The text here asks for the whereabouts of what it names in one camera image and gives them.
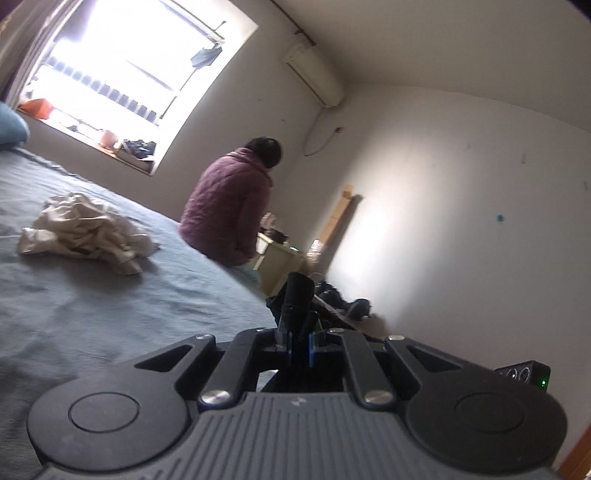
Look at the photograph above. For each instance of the white air conditioner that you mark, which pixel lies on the white air conditioner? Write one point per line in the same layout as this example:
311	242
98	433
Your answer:
316	74

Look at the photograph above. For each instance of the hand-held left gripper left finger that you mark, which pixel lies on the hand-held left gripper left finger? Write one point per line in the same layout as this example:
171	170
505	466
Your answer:
288	353

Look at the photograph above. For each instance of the pile of black shoes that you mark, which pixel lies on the pile of black shoes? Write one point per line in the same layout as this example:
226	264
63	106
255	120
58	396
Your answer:
346	304

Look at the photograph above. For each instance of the small orange object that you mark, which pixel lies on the small orange object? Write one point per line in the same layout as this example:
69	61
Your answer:
36	108
108	138

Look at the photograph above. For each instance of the long cardboard box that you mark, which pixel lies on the long cardboard box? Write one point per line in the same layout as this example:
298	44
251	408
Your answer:
339	212

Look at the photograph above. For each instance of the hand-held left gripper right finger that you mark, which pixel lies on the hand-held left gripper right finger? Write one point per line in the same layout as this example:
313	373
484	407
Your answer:
313	350

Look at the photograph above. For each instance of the dark clothes on windowsill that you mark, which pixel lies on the dark clothes on windowsill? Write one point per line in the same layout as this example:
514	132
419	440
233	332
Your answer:
140	147

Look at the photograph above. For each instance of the crumpled clear plastic bag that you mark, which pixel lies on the crumpled clear plastic bag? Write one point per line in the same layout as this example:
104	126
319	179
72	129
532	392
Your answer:
315	251

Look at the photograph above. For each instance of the black printed t-shirt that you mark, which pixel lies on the black printed t-shirt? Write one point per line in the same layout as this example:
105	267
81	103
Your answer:
300	295

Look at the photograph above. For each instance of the grey curtain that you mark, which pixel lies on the grey curtain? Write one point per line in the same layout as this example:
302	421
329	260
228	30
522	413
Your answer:
32	41

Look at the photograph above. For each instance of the cream desk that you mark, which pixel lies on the cream desk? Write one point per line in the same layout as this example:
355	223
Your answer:
281	263

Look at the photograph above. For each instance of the open cardboard shoe box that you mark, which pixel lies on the open cardboard shoe box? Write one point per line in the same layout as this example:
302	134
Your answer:
136	161

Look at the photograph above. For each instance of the white crumpled garment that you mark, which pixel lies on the white crumpled garment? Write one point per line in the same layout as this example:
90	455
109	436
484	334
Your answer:
141	244

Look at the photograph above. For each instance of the blue duvet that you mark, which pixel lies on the blue duvet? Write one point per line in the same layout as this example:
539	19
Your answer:
11	127

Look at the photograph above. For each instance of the beige crumpled garment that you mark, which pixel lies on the beige crumpled garment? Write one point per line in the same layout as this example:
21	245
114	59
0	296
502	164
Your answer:
83	230

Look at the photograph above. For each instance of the hanging dark garment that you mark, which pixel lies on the hanging dark garment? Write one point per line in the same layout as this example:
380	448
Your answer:
205	56

